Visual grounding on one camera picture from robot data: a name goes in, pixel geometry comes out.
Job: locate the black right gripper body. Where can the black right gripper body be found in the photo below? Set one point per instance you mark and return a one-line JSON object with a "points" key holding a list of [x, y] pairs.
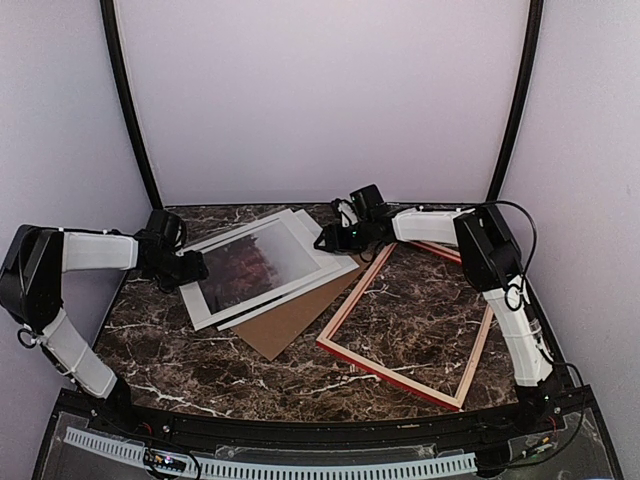
{"points": [[353, 242]]}

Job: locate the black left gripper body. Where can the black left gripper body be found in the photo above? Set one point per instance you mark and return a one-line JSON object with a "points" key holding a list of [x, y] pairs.
{"points": [[173, 271]]}

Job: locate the white mat with photo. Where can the white mat with photo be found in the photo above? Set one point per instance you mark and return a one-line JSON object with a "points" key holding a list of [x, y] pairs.
{"points": [[260, 265]]}

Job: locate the red wooden picture frame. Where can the red wooden picture frame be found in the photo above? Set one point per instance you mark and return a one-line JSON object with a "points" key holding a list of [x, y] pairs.
{"points": [[394, 376]]}

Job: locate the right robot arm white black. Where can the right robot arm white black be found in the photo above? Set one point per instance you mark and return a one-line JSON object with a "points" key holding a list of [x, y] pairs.
{"points": [[490, 256]]}

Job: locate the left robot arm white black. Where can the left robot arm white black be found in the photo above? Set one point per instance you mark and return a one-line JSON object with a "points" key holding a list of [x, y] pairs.
{"points": [[31, 289]]}

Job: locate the white backing sheet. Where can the white backing sheet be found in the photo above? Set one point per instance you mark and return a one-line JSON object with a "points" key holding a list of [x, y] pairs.
{"points": [[320, 230]]}

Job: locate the brown cardboard backing board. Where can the brown cardboard backing board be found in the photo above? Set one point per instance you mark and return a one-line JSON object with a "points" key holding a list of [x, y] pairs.
{"points": [[272, 332]]}

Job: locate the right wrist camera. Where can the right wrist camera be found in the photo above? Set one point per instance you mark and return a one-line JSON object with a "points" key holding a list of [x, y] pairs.
{"points": [[368, 203]]}

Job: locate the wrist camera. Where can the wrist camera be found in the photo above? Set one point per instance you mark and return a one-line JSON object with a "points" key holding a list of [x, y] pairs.
{"points": [[165, 228], [368, 203]]}

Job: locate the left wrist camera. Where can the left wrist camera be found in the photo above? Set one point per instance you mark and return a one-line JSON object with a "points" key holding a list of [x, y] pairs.
{"points": [[165, 228]]}

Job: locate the white slotted cable duct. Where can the white slotted cable duct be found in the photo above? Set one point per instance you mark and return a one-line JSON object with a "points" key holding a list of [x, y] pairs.
{"points": [[269, 464]]}

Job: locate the black enclosure frame post left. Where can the black enclosure frame post left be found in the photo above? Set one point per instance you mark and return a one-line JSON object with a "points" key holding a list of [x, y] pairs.
{"points": [[126, 101]]}

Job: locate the black enclosure frame post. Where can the black enclosure frame post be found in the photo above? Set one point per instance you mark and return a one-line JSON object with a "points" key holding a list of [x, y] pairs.
{"points": [[126, 101], [518, 103]]}

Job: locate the black enclosure frame post right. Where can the black enclosure frame post right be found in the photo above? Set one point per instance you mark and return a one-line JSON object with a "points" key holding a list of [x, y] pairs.
{"points": [[518, 103]]}

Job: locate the black front rail base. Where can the black front rail base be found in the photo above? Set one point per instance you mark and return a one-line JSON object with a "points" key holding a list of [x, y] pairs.
{"points": [[569, 441]]}

